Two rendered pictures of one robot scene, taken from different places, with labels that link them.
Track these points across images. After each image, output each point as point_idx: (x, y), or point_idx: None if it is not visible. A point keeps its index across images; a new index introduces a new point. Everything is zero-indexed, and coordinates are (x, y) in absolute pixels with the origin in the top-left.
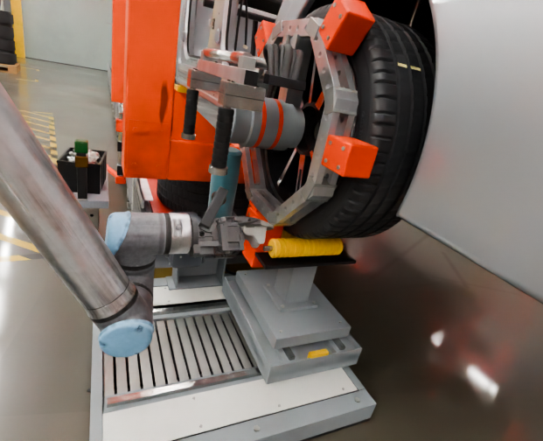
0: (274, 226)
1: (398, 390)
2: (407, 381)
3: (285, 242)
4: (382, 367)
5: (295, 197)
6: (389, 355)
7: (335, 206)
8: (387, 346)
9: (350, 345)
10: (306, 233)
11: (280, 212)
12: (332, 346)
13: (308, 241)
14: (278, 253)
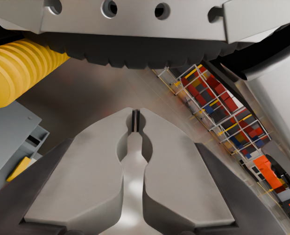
0: (9, 29)
1: (59, 141)
2: (60, 129)
3: (25, 67)
4: (40, 125)
5: (181, 1)
6: (39, 111)
7: (200, 43)
8: (34, 102)
9: (34, 131)
10: (83, 52)
11: (70, 3)
12: (26, 147)
13: (51, 51)
14: (15, 99)
